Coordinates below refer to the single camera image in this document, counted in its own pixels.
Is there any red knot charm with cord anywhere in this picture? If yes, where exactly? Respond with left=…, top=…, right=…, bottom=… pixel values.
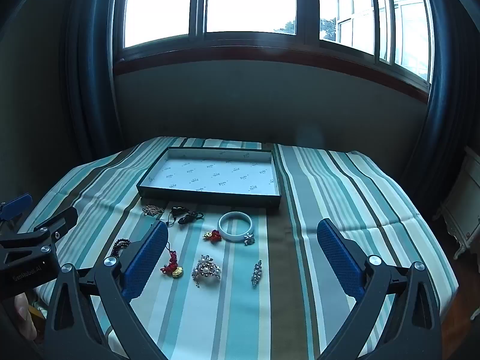
left=160, top=245, right=184, bottom=280

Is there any dark green jewelry tray box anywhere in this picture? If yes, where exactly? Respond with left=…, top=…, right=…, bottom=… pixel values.
left=136, top=146, right=283, bottom=211

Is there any dark blue curtain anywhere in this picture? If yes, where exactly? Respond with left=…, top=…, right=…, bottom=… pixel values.
left=397, top=0, right=480, bottom=196
left=64, top=0, right=125, bottom=166

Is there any dark red bead bracelet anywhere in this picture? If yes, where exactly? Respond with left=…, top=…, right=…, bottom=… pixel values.
left=112, top=238, right=132, bottom=259

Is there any long crystal brooch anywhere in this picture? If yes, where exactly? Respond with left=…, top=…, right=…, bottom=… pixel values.
left=250, top=259, right=264, bottom=287

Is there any white carved cabinet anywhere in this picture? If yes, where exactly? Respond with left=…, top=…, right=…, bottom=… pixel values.
left=433, top=145, right=480, bottom=259

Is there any dark framed window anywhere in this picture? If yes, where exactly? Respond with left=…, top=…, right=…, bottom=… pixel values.
left=112, top=0, right=432, bottom=91

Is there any person's left hand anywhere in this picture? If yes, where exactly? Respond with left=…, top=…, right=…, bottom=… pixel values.
left=0, top=293, right=38, bottom=346

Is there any black cord pendant necklace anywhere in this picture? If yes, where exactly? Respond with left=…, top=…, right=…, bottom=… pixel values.
left=167, top=206, right=205, bottom=227

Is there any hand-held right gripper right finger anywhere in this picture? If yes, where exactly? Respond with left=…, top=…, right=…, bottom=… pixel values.
left=317, top=218, right=443, bottom=360

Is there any striped teal tablecloth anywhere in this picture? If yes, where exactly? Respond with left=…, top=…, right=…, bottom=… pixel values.
left=19, top=136, right=460, bottom=360

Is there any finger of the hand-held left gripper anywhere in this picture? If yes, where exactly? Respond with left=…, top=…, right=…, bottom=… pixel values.
left=0, top=194, right=34, bottom=222
left=0, top=206, right=79, bottom=250

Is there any white jade bangle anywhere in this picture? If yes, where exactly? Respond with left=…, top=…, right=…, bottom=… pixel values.
left=218, top=212, right=255, bottom=242

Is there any pearl cluster brooch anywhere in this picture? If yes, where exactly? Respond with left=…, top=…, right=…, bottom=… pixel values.
left=191, top=254, right=222, bottom=287

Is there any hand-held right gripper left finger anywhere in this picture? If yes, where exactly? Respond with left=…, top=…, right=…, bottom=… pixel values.
left=44, top=220, right=169, bottom=360

